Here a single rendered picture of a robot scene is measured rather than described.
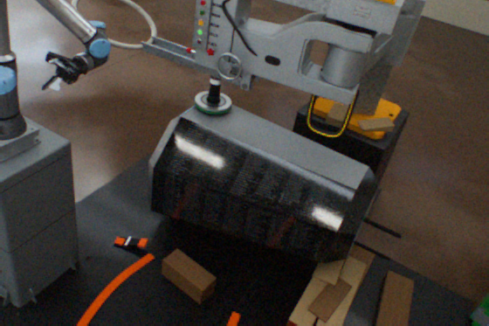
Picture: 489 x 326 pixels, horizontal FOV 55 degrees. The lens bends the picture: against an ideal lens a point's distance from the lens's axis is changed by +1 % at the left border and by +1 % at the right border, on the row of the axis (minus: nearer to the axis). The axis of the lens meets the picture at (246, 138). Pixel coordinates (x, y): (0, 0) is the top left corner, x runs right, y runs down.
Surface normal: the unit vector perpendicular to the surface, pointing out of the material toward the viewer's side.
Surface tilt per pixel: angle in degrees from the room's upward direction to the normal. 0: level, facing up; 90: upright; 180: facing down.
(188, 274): 0
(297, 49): 90
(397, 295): 0
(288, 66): 90
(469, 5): 90
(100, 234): 0
